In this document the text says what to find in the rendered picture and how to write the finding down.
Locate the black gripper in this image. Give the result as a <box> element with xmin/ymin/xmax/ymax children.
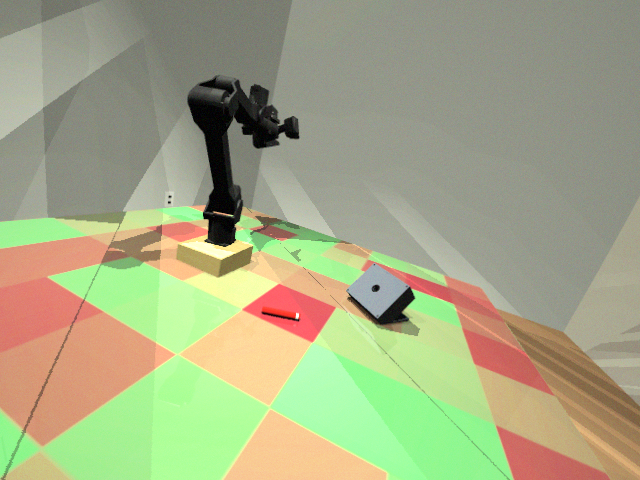
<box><xmin>252</xmin><ymin>116</ymin><xmax>299</xmax><ymax>149</ymax></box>

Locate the dark red peg with white band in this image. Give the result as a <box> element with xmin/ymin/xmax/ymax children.
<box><xmin>261</xmin><ymin>307</ymin><xmax>300</xmax><ymax>321</ymax></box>

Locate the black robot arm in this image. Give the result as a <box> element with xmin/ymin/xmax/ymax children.
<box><xmin>187</xmin><ymin>75</ymin><xmax>280</xmax><ymax>247</ymax></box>

